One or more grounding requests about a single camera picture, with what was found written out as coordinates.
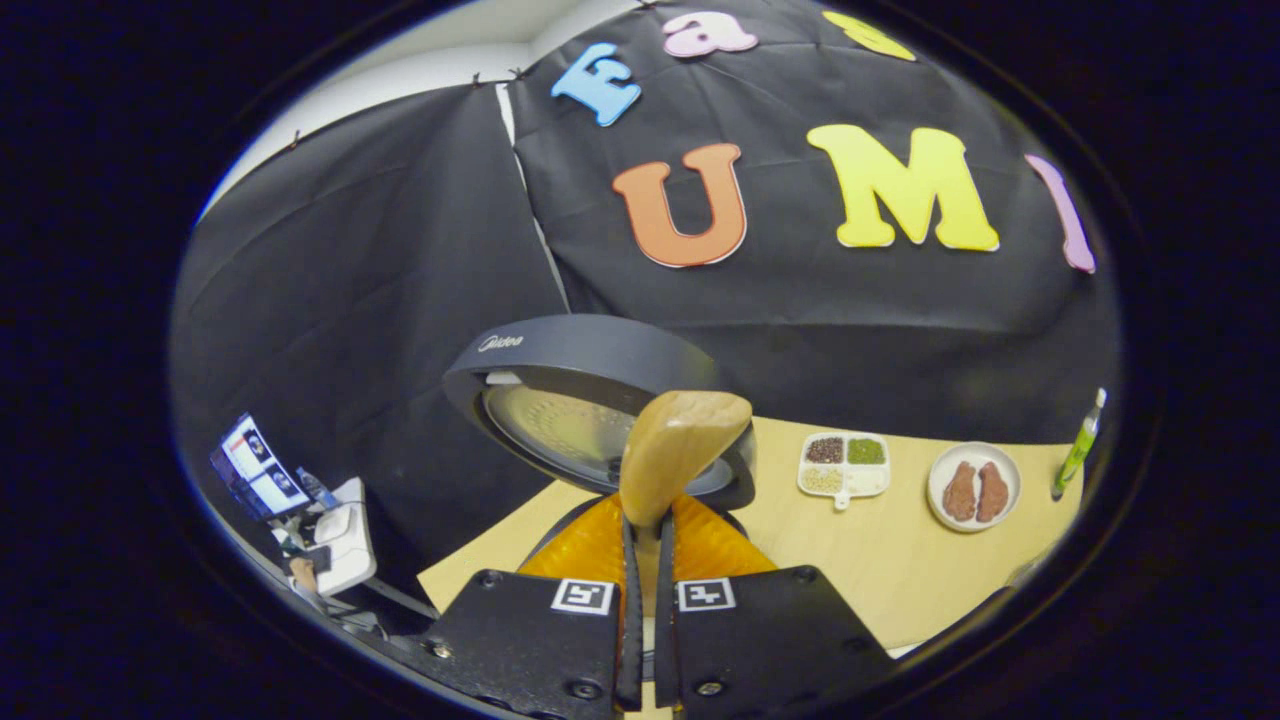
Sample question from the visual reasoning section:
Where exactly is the green tea bottle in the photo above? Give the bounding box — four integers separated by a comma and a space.
1050, 388, 1109, 501

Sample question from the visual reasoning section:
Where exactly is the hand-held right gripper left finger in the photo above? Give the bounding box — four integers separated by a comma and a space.
420, 492, 643, 716

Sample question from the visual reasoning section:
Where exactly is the wooden spoon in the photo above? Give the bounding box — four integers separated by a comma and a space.
619, 390, 753, 591

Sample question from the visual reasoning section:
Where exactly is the computer monitor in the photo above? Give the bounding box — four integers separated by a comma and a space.
210, 413, 311, 521

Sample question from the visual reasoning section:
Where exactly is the black backdrop cloth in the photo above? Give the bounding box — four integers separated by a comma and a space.
170, 0, 1121, 591

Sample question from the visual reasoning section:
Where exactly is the dark grey rice cooker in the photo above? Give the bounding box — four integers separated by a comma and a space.
443, 315, 758, 541

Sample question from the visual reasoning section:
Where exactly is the brown meat piece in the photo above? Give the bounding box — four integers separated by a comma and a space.
942, 460, 978, 523
977, 462, 1011, 523

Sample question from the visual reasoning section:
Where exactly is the white box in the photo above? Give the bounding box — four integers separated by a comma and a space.
315, 478, 378, 598

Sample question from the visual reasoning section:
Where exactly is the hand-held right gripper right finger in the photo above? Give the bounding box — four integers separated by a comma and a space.
655, 492, 896, 720

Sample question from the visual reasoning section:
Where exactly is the white divided bean dish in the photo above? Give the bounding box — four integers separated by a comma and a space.
797, 432, 891, 511

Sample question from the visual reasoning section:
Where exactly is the white round plate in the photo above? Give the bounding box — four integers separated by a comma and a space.
927, 441, 1023, 533

